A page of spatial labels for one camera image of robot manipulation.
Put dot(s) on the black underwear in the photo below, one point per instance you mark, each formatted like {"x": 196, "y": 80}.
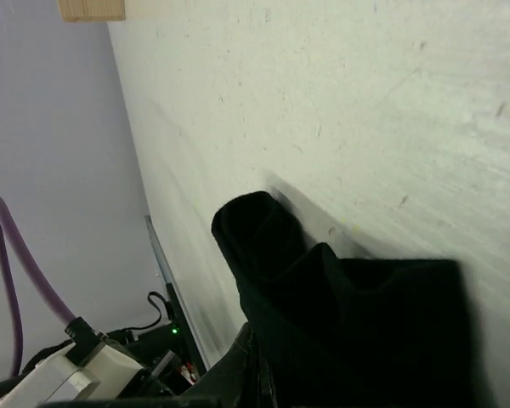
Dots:
{"x": 349, "y": 332}

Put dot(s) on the wooden compartment tray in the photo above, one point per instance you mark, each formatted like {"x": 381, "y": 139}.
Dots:
{"x": 74, "y": 11}

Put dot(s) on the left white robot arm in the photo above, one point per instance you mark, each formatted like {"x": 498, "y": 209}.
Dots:
{"x": 155, "y": 363}

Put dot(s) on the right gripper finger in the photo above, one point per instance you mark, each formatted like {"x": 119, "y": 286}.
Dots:
{"x": 228, "y": 377}

